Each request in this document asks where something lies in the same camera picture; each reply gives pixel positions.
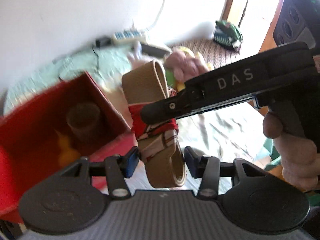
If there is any pink plush rabbit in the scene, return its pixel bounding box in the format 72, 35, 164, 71
127, 41, 152, 70

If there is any large red cardboard box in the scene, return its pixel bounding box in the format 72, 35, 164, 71
1, 74, 135, 223

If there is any orange fruit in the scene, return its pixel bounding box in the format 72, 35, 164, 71
56, 131, 81, 168

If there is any white wall cable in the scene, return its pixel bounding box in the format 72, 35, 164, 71
145, 0, 167, 30

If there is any white power strip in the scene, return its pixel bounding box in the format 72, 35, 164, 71
111, 29, 146, 45

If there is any brown paper cup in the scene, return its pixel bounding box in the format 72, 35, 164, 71
66, 102, 100, 140

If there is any black adapter cable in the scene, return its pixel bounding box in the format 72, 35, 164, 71
52, 45, 101, 81

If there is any black power adapter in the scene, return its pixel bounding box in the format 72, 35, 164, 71
95, 36, 112, 48

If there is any green bed sheet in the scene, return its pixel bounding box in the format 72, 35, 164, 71
3, 43, 276, 196

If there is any dark green garment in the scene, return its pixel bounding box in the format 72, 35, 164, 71
213, 20, 243, 52

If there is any black flat remote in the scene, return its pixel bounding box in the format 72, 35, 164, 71
141, 43, 172, 59

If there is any pink plush bear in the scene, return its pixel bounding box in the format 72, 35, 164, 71
164, 50, 209, 83

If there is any green yellow plush toy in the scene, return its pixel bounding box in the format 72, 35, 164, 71
164, 46, 212, 88

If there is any right hand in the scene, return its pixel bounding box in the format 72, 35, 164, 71
263, 111, 319, 191

